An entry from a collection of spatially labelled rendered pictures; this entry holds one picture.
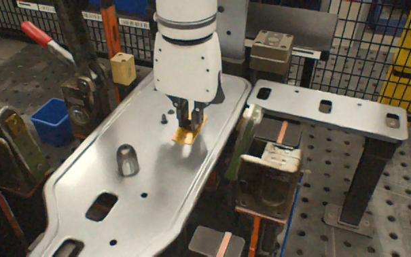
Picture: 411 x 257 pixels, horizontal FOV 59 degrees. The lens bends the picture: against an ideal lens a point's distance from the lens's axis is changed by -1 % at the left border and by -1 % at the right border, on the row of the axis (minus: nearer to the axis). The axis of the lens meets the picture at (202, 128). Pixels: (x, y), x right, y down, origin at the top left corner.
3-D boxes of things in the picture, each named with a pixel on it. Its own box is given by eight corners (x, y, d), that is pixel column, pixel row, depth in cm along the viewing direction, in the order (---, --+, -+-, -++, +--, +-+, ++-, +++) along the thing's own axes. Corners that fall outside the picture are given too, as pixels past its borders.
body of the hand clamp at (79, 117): (117, 215, 87) (87, 92, 65) (93, 207, 89) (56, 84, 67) (130, 197, 91) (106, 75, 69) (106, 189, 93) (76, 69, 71)
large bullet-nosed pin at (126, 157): (134, 185, 57) (128, 154, 53) (116, 179, 58) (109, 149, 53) (143, 171, 59) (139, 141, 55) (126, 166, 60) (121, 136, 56)
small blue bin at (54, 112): (64, 150, 104) (56, 126, 99) (37, 141, 107) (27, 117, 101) (86, 127, 112) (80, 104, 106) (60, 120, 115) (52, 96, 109)
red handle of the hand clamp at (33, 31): (90, 82, 64) (15, 24, 62) (87, 90, 66) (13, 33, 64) (104, 71, 67) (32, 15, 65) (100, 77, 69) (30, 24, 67)
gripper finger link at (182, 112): (162, 92, 60) (165, 124, 65) (180, 96, 59) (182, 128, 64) (170, 82, 63) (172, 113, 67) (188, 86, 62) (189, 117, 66)
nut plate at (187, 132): (191, 145, 61) (190, 140, 61) (170, 140, 63) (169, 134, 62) (208, 116, 67) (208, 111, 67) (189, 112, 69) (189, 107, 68)
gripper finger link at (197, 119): (189, 98, 59) (191, 130, 63) (208, 103, 58) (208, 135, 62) (197, 88, 61) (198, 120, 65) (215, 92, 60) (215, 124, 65)
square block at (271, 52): (268, 173, 98) (288, 50, 75) (239, 165, 100) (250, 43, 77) (275, 153, 103) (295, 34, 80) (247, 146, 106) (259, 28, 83)
